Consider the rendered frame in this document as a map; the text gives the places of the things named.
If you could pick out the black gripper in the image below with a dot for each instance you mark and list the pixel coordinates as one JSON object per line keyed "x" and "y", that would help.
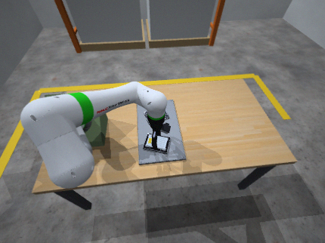
{"x": 156, "y": 132}

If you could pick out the clear rectangular plastic lid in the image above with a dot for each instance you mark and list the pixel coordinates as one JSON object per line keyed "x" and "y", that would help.
{"x": 161, "y": 141}

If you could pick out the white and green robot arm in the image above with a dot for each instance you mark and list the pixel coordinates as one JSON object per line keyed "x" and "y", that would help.
{"x": 54, "y": 125}

